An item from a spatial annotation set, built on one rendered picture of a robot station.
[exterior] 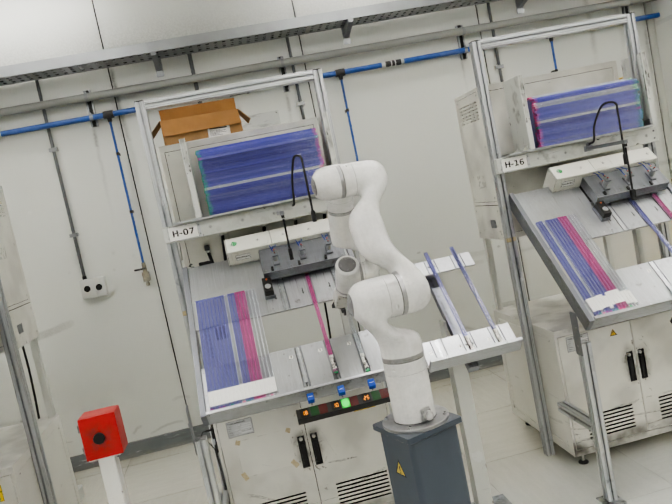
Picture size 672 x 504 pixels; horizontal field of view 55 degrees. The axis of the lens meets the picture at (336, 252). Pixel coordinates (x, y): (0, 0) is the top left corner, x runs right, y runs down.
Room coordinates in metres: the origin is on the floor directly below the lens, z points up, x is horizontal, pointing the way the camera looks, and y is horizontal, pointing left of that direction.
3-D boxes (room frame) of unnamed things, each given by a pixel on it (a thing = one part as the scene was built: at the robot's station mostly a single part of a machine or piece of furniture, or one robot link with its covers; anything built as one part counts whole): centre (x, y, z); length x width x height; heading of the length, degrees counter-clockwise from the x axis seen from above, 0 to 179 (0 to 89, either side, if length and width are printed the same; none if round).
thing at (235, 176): (2.72, 0.23, 1.52); 0.51 x 0.13 x 0.27; 98
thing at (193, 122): (3.00, 0.38, 1.82); 0.68 x 0.30 x 0.20; 98
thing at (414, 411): (1.78, -0.12, 0.79); 0.19 x 0.19 x 0.18
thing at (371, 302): (1.77, -0.09, 1.00); 0.19 x 0.12 x 0.24; 102
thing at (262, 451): (2.83, 0.31, 0.31); 0.70 x 0.65 x 0.62; 98
